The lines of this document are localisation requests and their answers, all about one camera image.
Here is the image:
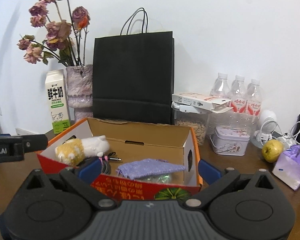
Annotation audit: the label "black braided cable coil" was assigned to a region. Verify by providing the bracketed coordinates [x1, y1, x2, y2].
[76, 151, 123, 176]

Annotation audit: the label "yellow white plush toy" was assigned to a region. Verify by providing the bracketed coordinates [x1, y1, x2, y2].
[55, 135, 110, 166]

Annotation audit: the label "purple knitted pouch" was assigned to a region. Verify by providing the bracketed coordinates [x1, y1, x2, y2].
[116, 158, 185, 180]

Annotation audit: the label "iridescent white bag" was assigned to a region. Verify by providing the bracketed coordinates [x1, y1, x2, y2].
[138, 174, 172, 184]

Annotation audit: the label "white floral tin box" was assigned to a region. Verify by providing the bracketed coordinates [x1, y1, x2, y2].
[209, 126, 250, 157]

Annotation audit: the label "red cardboard box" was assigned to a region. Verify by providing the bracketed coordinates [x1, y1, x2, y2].
[38, 118, 203, 200]

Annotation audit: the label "green yellow apple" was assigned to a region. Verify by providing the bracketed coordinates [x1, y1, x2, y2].
[261, 139, 284, 163]

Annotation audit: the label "clear snack container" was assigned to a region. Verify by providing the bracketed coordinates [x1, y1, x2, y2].
[172, 101, 210, 146]

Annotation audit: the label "white flat carton box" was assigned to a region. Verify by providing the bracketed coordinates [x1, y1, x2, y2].
[172, 93, 233, 113]

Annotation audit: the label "purple tissue pack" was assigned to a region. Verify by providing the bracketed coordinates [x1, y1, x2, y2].
[272, 145, 300, 191]

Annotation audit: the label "small white fan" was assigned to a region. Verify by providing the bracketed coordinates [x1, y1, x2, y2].
[251, 109, 277, 149]

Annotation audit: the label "milk carton white green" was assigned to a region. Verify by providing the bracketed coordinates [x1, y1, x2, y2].
[45, 69, 71, 134]

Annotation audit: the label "water bottle right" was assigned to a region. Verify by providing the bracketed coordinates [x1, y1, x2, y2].
[246, 79, 262, 116]

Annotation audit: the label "water bottle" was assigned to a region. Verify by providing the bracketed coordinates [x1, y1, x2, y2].
[210, 73, 230, 98]
[246, 79, 262, 116]
[228, 75, 247, 113]

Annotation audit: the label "water bottle middle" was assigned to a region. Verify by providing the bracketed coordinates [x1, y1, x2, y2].
[228, 75, 247, 113]

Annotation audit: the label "water bottle left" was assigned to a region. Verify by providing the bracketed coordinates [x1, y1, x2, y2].
[210, 73, 230, 98]

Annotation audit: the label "purple textured vase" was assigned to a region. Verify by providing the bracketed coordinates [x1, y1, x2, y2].
[66, 64, 93, 122]

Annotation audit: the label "black paper shopping bag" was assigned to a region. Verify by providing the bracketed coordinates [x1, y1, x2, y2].
[93, 8, 174, 125]

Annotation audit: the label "dried pink roses bouquet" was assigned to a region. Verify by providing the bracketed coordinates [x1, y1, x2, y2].
[17, 0, 90, 67]

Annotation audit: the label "white charging cables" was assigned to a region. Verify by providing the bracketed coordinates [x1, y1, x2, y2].
[272, 121, 300, 148]

